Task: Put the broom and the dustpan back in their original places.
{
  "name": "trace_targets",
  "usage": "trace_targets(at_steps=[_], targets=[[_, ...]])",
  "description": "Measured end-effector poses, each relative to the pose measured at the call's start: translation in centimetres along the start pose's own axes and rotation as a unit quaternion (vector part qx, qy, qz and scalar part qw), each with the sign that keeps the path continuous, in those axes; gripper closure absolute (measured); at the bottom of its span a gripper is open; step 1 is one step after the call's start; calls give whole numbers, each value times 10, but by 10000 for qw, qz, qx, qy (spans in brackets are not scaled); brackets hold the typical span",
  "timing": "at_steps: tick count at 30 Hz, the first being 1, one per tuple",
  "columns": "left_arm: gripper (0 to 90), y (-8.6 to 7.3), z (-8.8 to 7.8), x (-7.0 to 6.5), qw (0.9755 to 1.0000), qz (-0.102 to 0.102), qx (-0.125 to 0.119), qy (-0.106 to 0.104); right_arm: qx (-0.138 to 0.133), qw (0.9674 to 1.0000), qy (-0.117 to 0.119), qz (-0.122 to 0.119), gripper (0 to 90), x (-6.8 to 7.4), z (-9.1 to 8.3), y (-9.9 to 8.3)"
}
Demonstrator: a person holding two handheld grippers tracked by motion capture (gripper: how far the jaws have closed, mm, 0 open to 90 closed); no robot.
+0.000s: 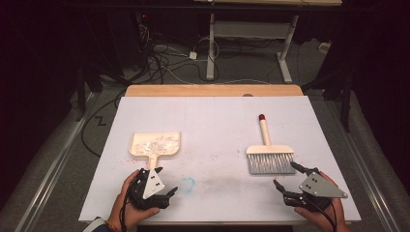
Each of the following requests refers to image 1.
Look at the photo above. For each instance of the wooden table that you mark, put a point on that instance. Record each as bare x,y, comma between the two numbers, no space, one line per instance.
209,90

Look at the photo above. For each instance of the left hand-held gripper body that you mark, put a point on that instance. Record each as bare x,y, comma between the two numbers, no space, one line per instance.
153,187

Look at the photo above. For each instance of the pile of white paper scraps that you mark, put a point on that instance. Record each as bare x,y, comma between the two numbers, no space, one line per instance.
158,145

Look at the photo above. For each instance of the white board sheet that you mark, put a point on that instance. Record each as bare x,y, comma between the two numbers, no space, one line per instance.
225,122

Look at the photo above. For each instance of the metal floor rail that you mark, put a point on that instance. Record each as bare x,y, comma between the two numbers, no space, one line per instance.
383,209
52,174

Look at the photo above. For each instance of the cream plastic dustpan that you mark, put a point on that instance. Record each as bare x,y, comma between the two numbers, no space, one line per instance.
153,161

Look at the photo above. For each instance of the person's right hand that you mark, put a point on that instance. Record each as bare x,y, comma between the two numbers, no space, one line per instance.
328,220

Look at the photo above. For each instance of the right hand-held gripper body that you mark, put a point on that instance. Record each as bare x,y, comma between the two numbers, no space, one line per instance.
319,188

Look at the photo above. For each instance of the white power adapter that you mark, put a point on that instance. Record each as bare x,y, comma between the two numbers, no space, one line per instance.
192,55

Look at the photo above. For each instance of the white sleeve cuff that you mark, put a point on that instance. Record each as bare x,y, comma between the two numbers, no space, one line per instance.
95,225

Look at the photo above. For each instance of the white-legged desk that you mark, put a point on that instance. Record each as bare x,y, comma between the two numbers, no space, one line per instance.
251,29

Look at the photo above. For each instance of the person's left hand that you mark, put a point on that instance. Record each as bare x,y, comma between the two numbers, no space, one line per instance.
129,216

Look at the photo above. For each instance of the small white box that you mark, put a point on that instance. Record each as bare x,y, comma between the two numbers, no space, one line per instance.
324,47

